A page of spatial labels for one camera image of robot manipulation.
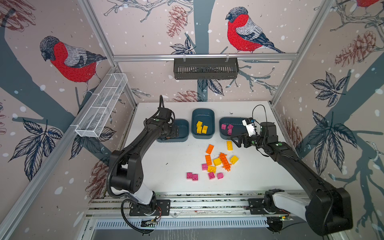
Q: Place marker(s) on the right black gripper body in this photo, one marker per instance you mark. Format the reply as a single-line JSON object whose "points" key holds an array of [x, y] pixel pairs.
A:
{"points": [[254, 140]]}

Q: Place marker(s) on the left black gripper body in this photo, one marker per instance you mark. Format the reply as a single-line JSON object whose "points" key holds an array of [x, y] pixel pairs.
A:
{"points": [[172, 131]]}

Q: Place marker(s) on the yellow square lego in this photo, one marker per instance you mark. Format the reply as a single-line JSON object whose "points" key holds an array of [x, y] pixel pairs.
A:
{"points": [[234, 159], [199, 130], [217, 162], [199, 123]]}

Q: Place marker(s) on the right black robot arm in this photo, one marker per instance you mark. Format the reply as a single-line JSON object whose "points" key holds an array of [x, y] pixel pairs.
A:
{"points": [[328, 210]]}

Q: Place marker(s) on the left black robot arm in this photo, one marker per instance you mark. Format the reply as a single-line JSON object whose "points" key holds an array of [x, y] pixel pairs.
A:
{"points": [[125, 176]]}

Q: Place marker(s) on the yellow long lego brick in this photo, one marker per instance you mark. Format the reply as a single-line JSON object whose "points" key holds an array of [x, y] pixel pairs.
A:
{"points": [[229, 146]]}

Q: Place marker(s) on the left teal bin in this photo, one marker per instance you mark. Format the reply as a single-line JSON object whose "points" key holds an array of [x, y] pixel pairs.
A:
{"points": [[184, 127]]}

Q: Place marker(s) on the teal bin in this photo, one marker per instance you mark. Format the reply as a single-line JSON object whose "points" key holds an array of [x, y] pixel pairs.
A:
{"points": [[207, 116], [184, 127], [236, 126]]}

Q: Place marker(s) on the right teal bin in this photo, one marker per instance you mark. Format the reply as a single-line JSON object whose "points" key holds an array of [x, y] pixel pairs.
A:
{"points": [[236, 126]]}

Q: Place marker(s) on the orange fence lego piece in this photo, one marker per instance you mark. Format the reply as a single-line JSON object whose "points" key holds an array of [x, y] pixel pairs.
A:
{"points": [[225, 162]]}

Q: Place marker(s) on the orange long lego upper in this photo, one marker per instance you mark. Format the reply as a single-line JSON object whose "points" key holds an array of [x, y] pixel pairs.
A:
{"points": [[209, 149]]}

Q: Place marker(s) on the orange long lego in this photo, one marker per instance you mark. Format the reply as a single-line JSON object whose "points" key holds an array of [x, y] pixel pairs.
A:
{"points": [[208, 160], [209, 149]]}

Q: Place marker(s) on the middle teal bin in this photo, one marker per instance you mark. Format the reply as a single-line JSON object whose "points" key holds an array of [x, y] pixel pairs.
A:
{"points": [[207, 116]]}

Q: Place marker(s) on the orange long lego centre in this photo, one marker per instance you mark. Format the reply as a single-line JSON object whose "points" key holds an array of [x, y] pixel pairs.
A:
{"points": [[208, 160]]}

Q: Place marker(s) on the pink lego bottom left pair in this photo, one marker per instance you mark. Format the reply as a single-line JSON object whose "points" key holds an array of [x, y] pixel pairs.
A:
{"points": [[195, 177]]}

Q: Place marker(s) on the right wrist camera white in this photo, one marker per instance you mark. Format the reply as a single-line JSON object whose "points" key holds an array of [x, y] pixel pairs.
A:
{"points": [[249, 123]]}

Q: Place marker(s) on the black hanging wall basket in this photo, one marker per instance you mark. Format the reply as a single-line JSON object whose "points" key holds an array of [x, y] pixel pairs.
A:
{"points": [[206, 69]]}

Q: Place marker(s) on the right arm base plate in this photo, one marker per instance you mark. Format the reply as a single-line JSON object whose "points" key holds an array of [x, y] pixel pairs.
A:
{"points": [[258, 206]]}

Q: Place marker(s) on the white wire mesh shelf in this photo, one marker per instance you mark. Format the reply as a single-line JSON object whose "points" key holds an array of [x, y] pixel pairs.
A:
{"points": [[99, 112]]}

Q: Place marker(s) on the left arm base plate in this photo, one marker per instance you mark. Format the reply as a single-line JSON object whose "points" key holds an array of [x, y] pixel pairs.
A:
{"points": [[157, 208]]}

